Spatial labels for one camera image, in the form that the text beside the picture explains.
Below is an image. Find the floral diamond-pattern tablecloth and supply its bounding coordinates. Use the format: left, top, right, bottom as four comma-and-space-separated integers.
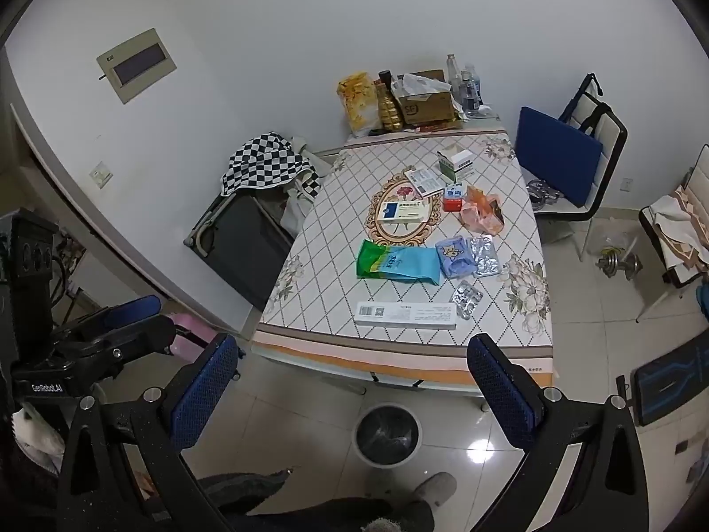
252, 125, 555, 384

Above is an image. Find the clear plastic water bottle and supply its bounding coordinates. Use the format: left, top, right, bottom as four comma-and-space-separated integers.
460, 65, 484, 118

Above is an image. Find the metal dumbbell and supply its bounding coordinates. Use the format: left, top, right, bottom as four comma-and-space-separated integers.
595, 252, 644, 279

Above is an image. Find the grey slipper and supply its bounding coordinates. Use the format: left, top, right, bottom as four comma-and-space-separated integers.
410, 472, 458, 512

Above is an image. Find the golden bottle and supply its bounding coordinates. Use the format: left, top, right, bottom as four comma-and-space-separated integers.
375, 69, 404, 133

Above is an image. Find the tall clear glass bottle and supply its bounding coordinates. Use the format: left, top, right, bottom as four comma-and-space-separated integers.
446, 54, 464, 102

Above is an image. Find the white plastic bag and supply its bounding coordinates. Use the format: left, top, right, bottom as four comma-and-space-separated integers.
390, 73, 452, 102

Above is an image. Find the small silver blister pack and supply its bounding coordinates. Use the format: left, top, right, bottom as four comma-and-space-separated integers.
451, 282, 484, 321

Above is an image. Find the green and blue pouch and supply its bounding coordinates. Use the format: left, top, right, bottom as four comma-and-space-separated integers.
355, 239, 442, 285

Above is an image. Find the white dining table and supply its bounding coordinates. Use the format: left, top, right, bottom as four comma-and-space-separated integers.
250, 338, 555, 414

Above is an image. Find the black white checkered cloth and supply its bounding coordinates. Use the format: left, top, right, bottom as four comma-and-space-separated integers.
222, 131, 323, 199

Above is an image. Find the brown cardboard box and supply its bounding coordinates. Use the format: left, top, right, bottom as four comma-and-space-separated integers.
394, 69, 460, 125

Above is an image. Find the large silver blister pack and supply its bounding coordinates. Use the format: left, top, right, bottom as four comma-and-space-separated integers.
470, 235, 504, 279

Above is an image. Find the beige wall panel box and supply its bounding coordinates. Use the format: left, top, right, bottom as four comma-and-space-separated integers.
95, 27, 179, 105

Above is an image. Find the green and white box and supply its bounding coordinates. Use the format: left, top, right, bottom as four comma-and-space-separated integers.
435, 151, 473, 185

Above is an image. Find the orange pink plastic bag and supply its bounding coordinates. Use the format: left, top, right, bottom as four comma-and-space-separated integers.
460, 185, 506, 235

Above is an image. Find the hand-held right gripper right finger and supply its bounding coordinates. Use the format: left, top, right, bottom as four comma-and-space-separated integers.
467, 333, 651, 532

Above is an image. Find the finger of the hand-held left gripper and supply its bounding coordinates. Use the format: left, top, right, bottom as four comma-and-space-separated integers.
52, 295, 163, 344
52, 315, 192, 369

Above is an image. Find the white black dining chair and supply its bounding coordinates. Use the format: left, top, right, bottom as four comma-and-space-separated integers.
529, 73, 629, 264

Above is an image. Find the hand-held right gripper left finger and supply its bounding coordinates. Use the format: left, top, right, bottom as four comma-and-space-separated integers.
55, 332, 240, 532

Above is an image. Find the black folding cot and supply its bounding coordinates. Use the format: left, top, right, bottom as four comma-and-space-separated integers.
184, 184, 297, 312

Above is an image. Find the white and blue medicine box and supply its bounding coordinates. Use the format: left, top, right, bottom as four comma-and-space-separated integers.
375, 199, 429, 228

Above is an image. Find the yellow snack bag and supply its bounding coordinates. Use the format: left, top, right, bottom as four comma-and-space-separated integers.
337, 71, 378, 138

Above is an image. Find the beige patterned cloth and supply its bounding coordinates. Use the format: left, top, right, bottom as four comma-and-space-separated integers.
648, 183, 709, 272

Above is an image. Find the white printed box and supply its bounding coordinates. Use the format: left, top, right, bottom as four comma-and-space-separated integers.
404, 167, 447, 199

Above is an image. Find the black board with blue lines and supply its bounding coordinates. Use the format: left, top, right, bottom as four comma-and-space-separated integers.
631, 328, 709, 427

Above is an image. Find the blue cushion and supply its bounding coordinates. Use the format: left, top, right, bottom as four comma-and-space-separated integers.
515, 106, 604, 206

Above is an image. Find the round trash bin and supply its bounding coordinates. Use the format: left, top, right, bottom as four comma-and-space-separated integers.
354, 404, 423, 467

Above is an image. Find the long white carton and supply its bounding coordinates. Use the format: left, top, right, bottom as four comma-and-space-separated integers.
354, 301, 458, 329

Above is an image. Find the silver metal object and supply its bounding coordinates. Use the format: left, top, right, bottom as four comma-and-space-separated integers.
526, 177, 564, 207

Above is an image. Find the dining chair with cloth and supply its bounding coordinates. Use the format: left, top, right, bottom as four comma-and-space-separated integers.
634, 144, 709, 323

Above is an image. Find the blue cartoon packet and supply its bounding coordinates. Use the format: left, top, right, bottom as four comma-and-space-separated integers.
435, 236, 475, 279

